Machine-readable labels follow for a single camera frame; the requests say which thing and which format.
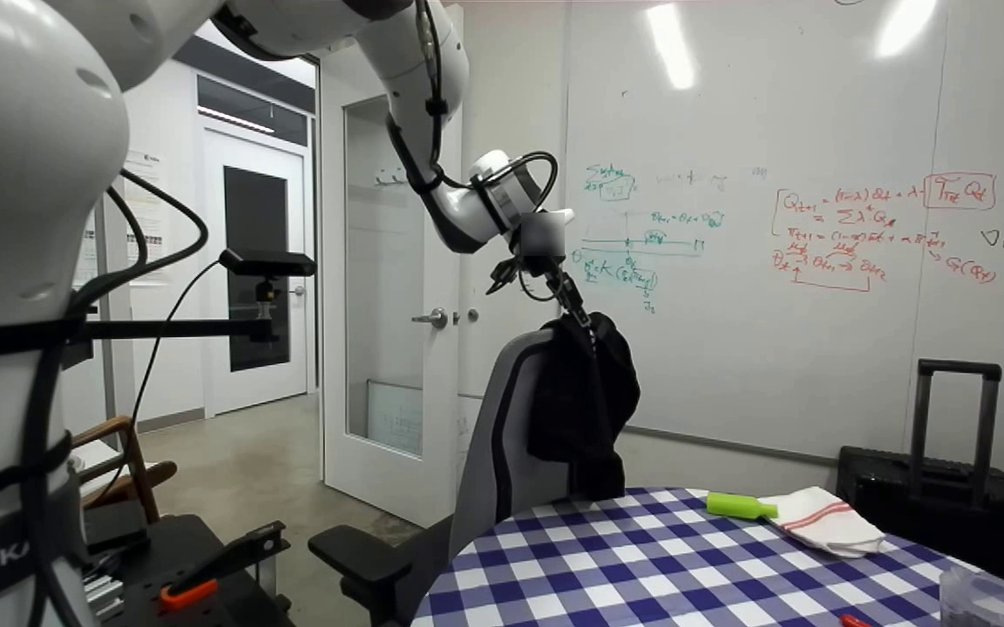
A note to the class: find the black camera on stand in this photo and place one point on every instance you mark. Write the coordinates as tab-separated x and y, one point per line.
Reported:
268	261

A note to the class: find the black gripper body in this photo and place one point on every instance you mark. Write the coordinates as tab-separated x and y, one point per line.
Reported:
539	260

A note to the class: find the black suitcase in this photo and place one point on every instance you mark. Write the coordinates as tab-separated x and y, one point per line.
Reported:
941	509

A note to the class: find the clear glass cup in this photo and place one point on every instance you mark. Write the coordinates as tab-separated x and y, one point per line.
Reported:
985	598

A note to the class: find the white glass-panel door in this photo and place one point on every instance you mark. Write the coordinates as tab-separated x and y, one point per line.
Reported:
392	350

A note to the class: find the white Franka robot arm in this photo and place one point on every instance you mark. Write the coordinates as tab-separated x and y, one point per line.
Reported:
14	174

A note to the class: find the wall whiteboard with writing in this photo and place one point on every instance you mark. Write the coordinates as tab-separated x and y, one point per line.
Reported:
803	290

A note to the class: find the red marker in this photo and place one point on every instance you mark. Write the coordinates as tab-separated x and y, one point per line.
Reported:
856	621

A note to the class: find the white red-striped towel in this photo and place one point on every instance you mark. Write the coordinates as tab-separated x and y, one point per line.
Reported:
829	525

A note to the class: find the black clothing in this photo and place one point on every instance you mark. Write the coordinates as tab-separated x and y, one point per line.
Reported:
583	395

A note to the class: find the gray office chair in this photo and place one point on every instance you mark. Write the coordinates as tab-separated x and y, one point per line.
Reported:
504	439

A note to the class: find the wooden chair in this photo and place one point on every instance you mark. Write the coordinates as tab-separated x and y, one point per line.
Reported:
120	466

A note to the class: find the green plastic object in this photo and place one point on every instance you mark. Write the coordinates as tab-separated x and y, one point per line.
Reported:
740	508

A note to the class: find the blue white checkered tablecloth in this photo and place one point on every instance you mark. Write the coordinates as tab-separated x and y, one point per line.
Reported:
664	570

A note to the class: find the black robot cart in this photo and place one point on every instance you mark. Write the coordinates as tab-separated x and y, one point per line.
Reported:
166	558

